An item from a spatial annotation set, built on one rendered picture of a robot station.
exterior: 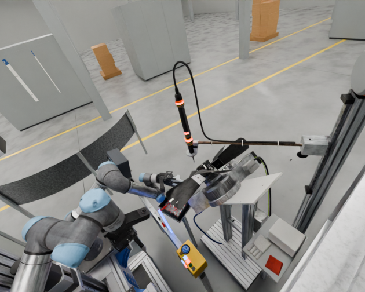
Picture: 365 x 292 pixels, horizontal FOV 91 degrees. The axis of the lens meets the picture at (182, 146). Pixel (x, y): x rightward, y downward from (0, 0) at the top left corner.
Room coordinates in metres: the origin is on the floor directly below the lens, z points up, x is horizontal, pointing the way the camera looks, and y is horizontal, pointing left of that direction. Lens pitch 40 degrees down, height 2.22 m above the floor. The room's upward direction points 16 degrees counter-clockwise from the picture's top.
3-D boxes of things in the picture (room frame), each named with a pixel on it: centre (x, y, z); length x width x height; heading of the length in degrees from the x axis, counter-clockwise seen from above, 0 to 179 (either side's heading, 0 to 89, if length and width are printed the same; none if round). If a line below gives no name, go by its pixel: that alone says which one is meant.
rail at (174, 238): (0.73, 0.32, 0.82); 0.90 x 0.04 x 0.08; 29
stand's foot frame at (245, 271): (0.71, -0.26, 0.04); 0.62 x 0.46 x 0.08; 29
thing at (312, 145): (0.54, -0.61, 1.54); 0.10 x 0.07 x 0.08; 64
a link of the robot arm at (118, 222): (0.34, 0.29, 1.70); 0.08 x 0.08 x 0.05
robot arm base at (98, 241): (0.60, 0.78, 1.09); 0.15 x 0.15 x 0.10
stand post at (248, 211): (0.59, -0.33, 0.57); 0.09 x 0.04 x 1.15; 119
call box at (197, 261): (0.39, 0.13, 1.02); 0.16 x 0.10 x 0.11; 29
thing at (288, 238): (0.40, -0.49, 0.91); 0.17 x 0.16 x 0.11; 29
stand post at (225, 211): (0.79, -0.21, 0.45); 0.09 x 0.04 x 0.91; 119
